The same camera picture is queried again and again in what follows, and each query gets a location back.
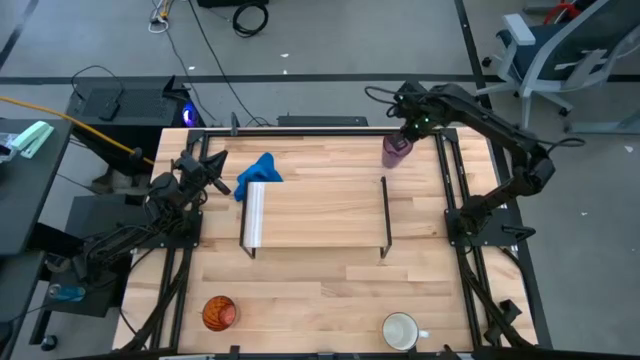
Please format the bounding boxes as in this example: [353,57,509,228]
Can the mint green stapler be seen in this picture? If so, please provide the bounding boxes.
[10,120,56,161]

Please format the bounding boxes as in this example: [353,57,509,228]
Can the purple faceted plastic cup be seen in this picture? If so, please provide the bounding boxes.
[381,132,415,170]

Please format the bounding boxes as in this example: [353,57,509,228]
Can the grey office chair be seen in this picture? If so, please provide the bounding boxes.
[474,0,640,132]

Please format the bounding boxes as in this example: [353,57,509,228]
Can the yellow and white mug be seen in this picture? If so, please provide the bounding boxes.
[381,311,431,352]

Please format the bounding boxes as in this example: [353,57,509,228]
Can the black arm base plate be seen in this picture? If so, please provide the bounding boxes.
[444,206,512,248]
[143,208,204,250]

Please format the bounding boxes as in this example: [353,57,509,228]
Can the small black box device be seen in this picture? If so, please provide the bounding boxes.
[97,99,122,123]

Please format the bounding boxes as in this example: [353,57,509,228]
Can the blue bottle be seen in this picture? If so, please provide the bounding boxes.
[47,283,87,303]

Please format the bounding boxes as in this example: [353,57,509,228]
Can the long black floor cable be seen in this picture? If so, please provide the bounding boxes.
[186,0,257,127]

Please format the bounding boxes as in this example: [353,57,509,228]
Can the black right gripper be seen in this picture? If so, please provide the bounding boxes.
[393,82,438,144]

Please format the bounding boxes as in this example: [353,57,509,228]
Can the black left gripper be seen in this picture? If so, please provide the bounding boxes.
[172,149,233,197]

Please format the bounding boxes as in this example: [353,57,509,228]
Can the red object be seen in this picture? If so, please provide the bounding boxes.
[543,0,584,26]

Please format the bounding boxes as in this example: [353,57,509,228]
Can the blue cloth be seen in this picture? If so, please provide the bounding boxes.
[233,151,284,203]

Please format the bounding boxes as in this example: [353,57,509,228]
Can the black bar-shaped device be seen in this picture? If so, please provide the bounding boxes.
[276,115,370,128]

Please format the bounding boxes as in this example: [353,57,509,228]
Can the black aluminium table frame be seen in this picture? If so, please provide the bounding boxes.
[119,126,539,352]

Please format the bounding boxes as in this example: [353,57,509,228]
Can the coiled black cable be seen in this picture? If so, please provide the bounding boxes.
[231,1,270,39]

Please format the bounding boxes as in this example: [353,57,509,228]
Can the white cable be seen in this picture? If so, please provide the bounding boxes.
[147,0,175,35]

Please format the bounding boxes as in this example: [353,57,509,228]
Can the wooden shelf with black legs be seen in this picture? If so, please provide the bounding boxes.
[238,175,393,260]

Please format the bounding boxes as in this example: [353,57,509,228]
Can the black side desk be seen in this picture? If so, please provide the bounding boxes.
[0,117,75,257]

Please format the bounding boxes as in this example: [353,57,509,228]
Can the black computer tower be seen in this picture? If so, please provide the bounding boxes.
[66,74,202,176]

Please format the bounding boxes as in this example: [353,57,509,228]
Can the yellow cable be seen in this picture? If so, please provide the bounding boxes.
[0,95,156,167]

